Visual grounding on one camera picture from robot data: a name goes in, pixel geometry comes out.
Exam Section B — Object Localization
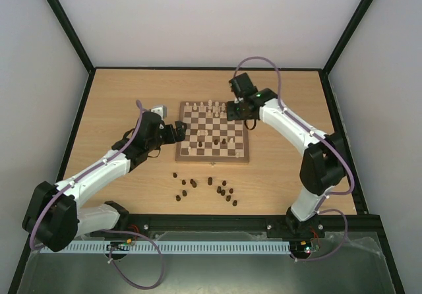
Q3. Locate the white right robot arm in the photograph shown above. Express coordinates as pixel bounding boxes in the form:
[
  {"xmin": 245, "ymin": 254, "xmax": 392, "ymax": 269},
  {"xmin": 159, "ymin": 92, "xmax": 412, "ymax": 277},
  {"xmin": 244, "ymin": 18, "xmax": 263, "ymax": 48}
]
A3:
[{"xmin": 227, "ymin": 86, "xmax": 355, "ymax": 236}]

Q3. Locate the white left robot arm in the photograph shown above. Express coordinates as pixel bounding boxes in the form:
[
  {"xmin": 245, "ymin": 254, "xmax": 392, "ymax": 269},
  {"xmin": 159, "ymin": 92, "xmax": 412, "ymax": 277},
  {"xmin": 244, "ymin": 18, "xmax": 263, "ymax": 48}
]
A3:
[{"xmin": 22, "ymin": 109, "xmax": 187, "ymax": 252}]

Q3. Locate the wooden chess board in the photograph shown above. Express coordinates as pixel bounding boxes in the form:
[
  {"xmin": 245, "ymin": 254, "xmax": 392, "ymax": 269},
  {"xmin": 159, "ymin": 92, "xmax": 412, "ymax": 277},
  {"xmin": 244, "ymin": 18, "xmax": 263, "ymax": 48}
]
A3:
[{"xmin": 175, "ymin": 101, "xmax": 249, "ymax": 164}]

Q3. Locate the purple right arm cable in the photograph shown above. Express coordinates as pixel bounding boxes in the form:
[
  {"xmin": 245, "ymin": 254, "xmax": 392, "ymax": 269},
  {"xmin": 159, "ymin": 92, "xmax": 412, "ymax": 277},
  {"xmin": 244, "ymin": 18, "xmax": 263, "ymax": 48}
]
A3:
[{"xmin": 233, "ymin": 56, "xmax": 357, "ymax": 262}]

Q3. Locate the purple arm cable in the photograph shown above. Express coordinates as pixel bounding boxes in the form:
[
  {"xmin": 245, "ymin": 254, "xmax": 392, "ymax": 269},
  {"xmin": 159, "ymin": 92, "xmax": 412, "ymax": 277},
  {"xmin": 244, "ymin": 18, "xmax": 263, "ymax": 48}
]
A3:
[
  {"xmin": 29, "ymin": 100, "xmax": 165, "ymax": 289},
  {"xmin": 233, "ymin": 56, "xmax": 357, "ymax": 262}
]

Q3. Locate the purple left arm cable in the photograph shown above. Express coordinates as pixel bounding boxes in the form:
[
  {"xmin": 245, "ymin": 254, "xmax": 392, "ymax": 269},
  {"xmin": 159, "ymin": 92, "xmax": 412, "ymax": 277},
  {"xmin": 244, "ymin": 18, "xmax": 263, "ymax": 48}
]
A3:
[{"xmin": 29, "ymin": 100, "xmax": 165, "ymax": 289}]

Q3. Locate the light blue cable duct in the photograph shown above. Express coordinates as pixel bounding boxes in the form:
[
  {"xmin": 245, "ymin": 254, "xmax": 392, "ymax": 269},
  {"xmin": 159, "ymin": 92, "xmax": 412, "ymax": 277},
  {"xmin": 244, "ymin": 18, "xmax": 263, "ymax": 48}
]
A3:
[{"xmin": 61, "ymin": 241, "xmax": 290, "ymax": 255}]

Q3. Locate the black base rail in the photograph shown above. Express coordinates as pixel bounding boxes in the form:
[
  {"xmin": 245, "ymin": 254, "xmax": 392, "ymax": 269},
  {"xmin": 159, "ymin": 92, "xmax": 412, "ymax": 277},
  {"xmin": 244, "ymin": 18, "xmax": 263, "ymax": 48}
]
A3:
[{"xmin": 128, "ymin": 214, "xmax": 385, "ymax": 240}]

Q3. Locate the black frame post right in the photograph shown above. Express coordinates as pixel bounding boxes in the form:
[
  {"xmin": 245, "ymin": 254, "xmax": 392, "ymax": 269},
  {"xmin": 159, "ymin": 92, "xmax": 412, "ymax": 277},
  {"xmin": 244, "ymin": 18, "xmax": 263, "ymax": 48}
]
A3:
[{"xmin": 322, "ymin": 0, "xmax": 386, "ymax": 74}]

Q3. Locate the black frame post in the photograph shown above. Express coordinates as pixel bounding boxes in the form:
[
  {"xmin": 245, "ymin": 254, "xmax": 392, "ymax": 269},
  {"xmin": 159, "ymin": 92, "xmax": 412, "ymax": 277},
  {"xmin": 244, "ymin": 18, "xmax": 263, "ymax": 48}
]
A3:
[
  {"xmin": 322, "ymin": 0, "xmax": 386, "ymax": 74},
  {"xmin": 34, "ymin": 0, "xmax": 95, "ymax": 74}
]

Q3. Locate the black frame post left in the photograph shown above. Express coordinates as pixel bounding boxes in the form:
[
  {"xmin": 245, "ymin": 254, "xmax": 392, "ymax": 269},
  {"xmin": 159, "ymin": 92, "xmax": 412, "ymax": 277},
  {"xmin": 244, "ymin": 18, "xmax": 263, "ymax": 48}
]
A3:
[{"xmin": 34, "ymin": 0, "xmax": 95, "ymax": 74}]

